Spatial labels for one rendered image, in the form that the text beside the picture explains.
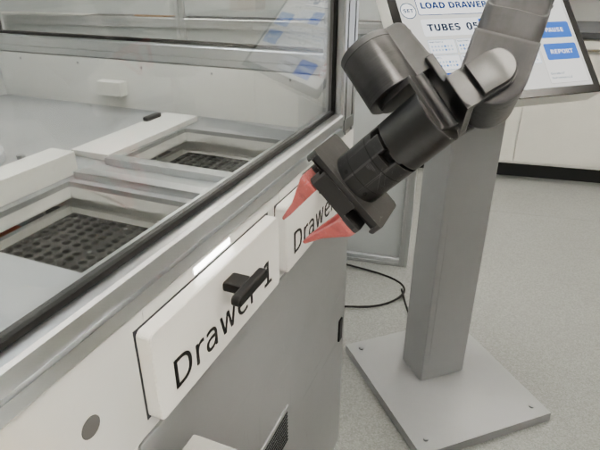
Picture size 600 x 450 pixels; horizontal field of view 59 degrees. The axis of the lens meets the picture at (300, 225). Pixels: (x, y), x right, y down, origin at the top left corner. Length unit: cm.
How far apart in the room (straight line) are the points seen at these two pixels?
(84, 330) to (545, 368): 176
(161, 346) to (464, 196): 111
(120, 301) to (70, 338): 6
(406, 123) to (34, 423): 39
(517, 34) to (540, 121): 307
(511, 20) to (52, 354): 47
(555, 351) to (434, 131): 172
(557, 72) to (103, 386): 124
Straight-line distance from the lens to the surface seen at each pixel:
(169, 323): 55
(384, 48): 52
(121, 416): 56
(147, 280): 54
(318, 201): 89
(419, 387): 179
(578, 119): 362
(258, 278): 62
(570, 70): 149
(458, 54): 132
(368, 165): 51
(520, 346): 212
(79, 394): 50
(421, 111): 49
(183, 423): 68
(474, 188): 151
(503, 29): 52
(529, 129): 359
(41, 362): 45
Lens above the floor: 124
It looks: 26 degrees down
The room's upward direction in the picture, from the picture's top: straight up
